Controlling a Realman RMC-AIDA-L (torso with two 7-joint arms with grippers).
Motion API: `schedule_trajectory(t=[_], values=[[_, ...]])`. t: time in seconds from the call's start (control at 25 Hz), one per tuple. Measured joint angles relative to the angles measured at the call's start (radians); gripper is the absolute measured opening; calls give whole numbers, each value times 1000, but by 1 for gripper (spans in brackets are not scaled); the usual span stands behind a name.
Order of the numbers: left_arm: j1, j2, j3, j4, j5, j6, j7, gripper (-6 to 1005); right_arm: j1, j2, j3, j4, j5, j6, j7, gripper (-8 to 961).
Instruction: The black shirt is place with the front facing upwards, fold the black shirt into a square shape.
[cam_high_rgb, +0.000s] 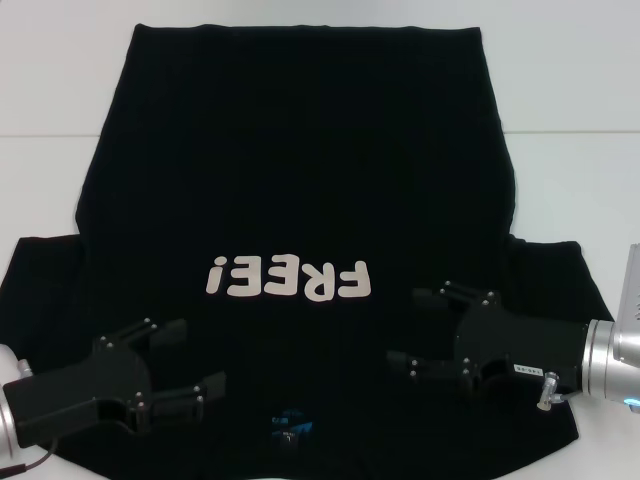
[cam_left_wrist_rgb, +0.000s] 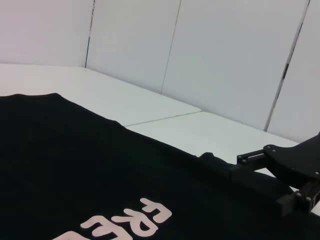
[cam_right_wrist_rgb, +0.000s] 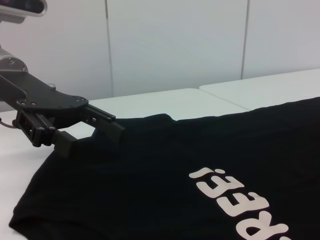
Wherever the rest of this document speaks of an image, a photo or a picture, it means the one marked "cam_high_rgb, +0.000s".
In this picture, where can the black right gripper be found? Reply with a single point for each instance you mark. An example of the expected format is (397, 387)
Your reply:
(520, 345)

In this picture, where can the black shirt with FREE print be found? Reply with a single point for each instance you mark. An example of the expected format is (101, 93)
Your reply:
(300, 150)

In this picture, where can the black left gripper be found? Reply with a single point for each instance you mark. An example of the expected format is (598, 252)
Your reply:
(75, 390)

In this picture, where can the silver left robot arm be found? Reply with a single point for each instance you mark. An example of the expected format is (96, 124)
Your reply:
(6, 425)

